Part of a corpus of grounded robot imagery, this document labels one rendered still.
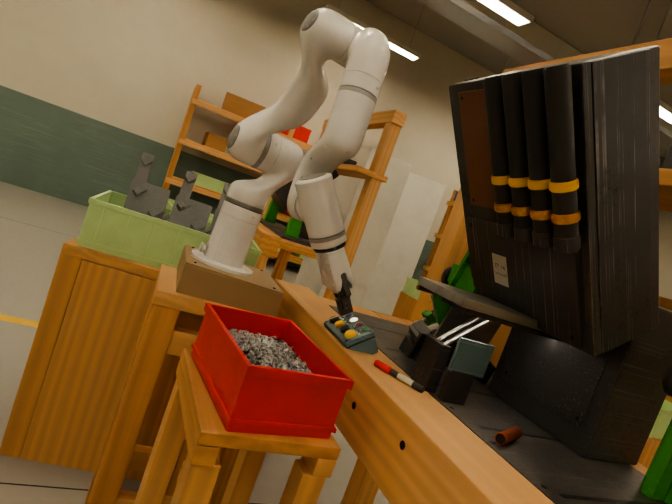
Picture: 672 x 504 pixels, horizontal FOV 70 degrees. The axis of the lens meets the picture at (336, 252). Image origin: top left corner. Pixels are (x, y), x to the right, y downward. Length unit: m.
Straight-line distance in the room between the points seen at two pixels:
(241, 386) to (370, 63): 0.71
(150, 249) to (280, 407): 1.09
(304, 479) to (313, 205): 0.53
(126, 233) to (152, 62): 6.32
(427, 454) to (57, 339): 1.42
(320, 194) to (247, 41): 7.27
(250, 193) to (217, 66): 6.74
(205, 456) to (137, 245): 1.11
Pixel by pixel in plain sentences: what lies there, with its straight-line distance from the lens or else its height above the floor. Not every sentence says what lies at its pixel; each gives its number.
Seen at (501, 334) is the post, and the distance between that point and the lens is 1.63.
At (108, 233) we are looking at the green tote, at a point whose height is 0.86.
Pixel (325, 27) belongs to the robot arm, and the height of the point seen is 1.60.
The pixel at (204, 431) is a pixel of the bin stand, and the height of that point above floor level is 0.80.
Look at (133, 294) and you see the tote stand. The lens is 1.85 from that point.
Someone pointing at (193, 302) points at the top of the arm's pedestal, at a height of 0.84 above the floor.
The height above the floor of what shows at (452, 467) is 0.89.
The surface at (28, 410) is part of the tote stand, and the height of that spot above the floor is 0.18.
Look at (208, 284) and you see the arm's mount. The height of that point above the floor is 0.89.
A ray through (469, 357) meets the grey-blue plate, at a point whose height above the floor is 1.00.
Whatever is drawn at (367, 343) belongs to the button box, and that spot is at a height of 0.92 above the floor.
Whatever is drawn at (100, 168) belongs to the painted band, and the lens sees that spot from 8.00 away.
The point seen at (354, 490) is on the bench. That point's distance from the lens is 2.21.
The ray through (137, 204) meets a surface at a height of 0.96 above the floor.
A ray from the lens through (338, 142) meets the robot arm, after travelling 1.07.
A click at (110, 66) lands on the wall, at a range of 8.05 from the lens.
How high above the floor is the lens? 1.20
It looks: 5 degrees down
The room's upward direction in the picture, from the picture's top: 20 degrees clockwise
